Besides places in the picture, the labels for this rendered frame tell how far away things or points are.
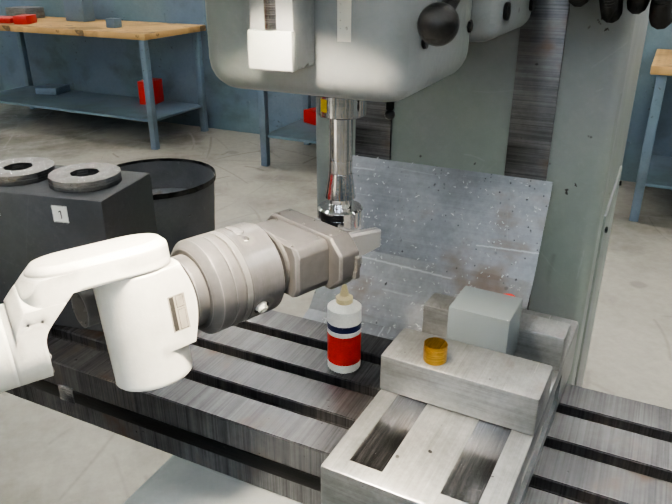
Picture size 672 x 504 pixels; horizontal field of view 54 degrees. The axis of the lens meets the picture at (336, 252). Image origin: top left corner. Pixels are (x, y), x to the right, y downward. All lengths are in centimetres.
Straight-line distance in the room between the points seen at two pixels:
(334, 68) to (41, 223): 48
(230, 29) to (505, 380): 39
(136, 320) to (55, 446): 182
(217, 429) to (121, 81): 601
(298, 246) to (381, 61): 19
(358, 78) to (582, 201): 53
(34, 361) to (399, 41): 36
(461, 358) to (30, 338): 37
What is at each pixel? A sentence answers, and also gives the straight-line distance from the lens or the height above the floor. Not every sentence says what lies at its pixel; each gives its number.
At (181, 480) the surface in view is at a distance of 81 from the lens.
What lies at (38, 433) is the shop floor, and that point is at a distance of 244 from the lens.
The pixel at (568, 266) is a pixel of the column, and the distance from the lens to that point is 105.
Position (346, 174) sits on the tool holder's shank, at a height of 122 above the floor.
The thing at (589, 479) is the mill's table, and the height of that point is 97.
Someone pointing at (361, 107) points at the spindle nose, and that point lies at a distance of 65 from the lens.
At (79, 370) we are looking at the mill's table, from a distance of 87.
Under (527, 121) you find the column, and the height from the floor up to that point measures 121.
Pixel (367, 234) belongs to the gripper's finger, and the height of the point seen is 116.
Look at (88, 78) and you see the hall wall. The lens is 695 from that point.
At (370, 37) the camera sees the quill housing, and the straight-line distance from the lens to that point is 54.
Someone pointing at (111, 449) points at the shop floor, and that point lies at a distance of 229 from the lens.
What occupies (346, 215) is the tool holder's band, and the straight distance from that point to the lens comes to 67.
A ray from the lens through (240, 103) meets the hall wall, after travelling 588.
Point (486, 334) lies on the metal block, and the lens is 66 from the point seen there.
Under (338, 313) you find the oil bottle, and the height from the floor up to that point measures 105.
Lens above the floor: 142
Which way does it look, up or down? 24 degrees down
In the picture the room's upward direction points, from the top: straight up
